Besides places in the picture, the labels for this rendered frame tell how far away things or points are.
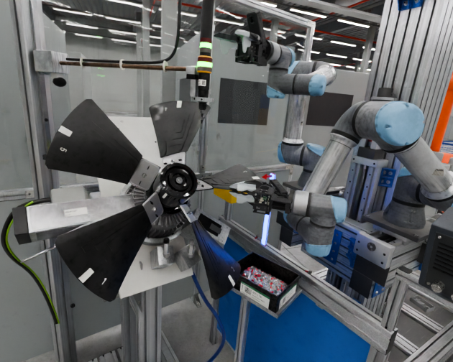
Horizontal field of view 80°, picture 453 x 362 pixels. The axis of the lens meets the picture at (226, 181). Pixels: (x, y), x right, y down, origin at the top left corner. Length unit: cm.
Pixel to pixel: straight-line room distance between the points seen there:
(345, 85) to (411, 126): 440
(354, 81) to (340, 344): 468
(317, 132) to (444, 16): 367
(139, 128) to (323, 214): 81
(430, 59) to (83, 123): 134
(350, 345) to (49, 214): 103
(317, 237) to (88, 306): 142
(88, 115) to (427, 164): 102
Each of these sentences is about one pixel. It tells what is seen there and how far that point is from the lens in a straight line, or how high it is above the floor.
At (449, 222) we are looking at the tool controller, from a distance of 81.
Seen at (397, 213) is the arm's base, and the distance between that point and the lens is 128.
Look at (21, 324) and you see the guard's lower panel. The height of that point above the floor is 29.
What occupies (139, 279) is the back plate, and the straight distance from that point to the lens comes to 101.
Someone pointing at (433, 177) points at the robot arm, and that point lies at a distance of 108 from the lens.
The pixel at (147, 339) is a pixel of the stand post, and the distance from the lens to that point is 129.
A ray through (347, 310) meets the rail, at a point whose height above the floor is 84.
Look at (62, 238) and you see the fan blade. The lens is 72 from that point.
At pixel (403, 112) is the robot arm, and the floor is 147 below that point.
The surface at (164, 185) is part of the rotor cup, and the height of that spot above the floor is 121.
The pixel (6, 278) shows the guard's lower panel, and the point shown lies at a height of 57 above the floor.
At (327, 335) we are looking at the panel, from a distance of 118.
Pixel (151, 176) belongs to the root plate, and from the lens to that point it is 87.
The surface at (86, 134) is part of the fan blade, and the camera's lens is 87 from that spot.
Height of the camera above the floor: 146
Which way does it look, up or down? 16 degrees down
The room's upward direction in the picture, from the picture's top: 5 degrees clockwise
